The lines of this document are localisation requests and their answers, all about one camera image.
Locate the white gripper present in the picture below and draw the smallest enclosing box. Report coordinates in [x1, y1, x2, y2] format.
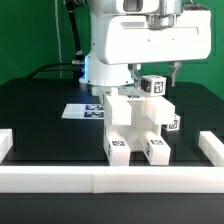
[98, 10, 211, 89]

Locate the white chair seat part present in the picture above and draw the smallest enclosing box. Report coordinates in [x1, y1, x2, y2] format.
[104, 99, 161, 152]

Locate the white chair back part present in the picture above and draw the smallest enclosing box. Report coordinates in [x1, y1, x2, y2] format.
[97, 87, 175, 125]

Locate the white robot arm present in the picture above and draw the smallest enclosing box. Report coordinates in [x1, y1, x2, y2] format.
[83, 0, 211, 86]

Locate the white sheet with fiducial tags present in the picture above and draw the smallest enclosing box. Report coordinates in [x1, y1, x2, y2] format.
[62, 104, 104, 119]

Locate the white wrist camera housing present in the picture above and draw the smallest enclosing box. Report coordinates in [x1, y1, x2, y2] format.
[114, 0, 159, 14]

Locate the black cable bundle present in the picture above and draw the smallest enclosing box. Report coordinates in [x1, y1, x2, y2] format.
[24, 0, 88, 80]

